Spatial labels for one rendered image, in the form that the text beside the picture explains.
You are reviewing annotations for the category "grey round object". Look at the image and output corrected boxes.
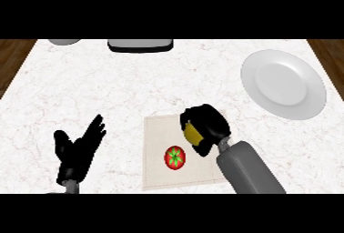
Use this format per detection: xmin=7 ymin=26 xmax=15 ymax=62
xmin=47 ymin=38 xmax=83 ymax=46

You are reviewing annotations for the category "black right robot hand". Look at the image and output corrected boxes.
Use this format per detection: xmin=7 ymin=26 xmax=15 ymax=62
xmin=179 ymin=103 xmax=232 ymax=157

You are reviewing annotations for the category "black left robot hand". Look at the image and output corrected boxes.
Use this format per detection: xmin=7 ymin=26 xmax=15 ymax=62
xmin=52 ymin=114 xmax=108 ymax=186

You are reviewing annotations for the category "red tomato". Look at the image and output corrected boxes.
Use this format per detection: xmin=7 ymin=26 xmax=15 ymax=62
xmin=162 ymin=145 xmax=187 ymax=171

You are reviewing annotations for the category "grey and black appliance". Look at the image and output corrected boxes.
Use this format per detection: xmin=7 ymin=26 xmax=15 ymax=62
xmin=106 ymin=38 xmax=174 ymax=55

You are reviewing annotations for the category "beige placemat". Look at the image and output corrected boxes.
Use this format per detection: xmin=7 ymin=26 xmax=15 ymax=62
xmin=142 ymin=112 xmax=232 ymax=192

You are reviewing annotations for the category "white plate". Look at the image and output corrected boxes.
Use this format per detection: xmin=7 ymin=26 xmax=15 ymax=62
xmin=239 ymin=49 xmax=328 ymax=121

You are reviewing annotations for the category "yellow lemon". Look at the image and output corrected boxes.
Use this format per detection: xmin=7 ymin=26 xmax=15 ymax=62
xmin=183 ymin=120 xmax=202 ymax=146

